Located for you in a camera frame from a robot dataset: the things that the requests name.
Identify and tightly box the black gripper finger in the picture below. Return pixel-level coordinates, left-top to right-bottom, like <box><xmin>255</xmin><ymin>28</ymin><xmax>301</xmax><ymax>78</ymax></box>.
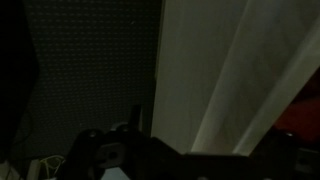
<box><xmin>129</xmin><ymin>105</ymin><xmax>141</xmax><ymax>129</ymax></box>

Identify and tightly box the wooden drawer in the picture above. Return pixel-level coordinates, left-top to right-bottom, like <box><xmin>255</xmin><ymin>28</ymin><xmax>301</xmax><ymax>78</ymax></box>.
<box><xmin>151</xmin><ymin>0</ymin><xmax>320</xmax><ymax>155</ymax></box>

